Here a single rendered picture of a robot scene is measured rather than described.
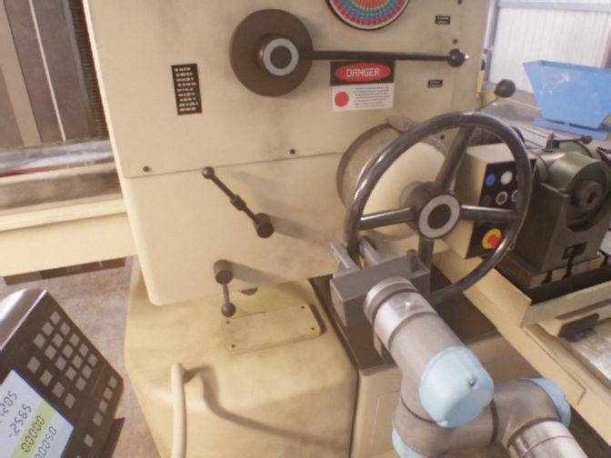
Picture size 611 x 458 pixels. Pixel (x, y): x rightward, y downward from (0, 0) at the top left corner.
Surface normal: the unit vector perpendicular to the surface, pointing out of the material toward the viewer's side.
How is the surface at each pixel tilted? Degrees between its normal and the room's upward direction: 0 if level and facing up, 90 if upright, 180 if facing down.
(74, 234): 90
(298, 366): 0
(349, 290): 8
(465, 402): 90
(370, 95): 90
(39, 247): 90
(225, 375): 0
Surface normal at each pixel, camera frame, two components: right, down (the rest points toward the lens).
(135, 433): 0.00, -0.87
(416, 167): 0.29, 0.35
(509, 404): 0.00, -0.63
